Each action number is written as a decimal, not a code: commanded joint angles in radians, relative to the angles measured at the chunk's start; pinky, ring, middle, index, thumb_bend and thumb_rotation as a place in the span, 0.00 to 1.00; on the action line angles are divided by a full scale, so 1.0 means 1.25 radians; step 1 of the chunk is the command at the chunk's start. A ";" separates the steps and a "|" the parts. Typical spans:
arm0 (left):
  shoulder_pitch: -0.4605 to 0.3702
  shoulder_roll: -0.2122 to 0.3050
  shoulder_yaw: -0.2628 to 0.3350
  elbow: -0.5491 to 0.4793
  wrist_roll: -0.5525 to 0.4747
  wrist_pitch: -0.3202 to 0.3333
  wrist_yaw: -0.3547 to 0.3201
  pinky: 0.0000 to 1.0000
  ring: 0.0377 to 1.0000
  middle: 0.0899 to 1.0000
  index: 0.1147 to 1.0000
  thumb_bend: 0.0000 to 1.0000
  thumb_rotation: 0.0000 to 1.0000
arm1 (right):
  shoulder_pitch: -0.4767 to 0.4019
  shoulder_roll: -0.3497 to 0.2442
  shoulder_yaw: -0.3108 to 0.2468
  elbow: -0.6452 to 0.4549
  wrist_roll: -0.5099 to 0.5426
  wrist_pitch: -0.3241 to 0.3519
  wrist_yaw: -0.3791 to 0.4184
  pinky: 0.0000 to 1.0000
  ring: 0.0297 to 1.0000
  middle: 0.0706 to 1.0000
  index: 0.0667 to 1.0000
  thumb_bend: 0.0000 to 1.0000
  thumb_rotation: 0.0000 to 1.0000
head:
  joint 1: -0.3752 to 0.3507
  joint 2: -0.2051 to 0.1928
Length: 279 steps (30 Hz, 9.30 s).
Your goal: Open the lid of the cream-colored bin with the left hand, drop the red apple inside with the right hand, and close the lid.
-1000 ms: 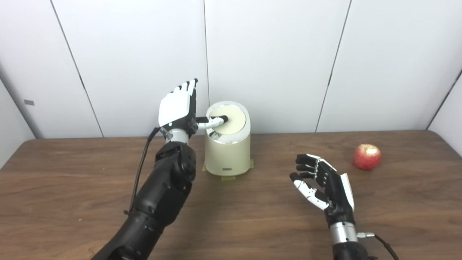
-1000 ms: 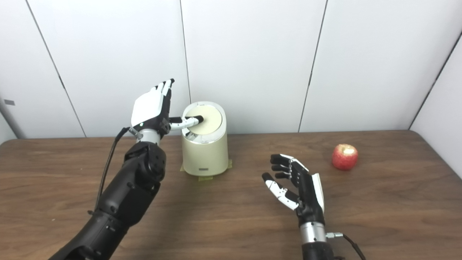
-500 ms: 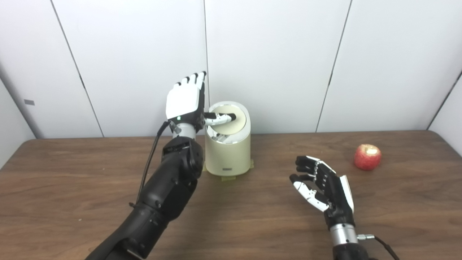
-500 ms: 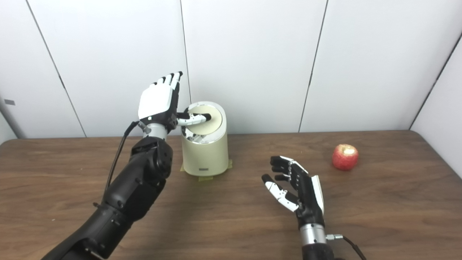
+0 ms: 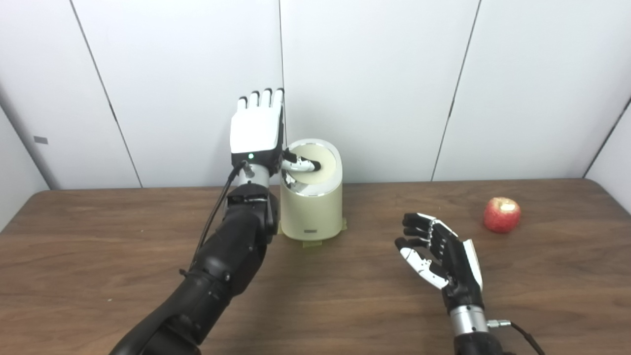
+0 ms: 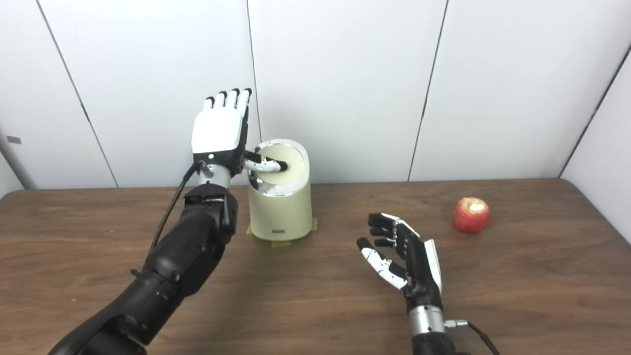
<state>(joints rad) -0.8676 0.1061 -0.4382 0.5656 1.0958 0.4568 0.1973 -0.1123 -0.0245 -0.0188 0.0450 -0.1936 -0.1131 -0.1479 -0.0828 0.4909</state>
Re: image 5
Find cream-colored bin body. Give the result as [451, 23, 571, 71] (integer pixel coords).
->
[280, 139, 344, 242]

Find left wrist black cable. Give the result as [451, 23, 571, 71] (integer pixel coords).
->
[190, 160, 247, 269]

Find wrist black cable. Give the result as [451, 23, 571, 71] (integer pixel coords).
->
[487, 319, 545, 355]
[190, 160, 247, 269]

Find red apple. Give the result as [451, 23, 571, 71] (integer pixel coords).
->
[483, 197, 521, 234]

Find cream round bin lid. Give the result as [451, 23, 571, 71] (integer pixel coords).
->
[291, 143, 337, 185]

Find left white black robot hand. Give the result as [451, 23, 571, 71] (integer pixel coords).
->
[230, 88, 322, 174]

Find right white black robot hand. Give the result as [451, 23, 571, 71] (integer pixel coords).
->
[394, 213, 485, 312]

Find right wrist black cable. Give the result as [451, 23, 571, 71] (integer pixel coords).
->
[487, 319, 545, 355]

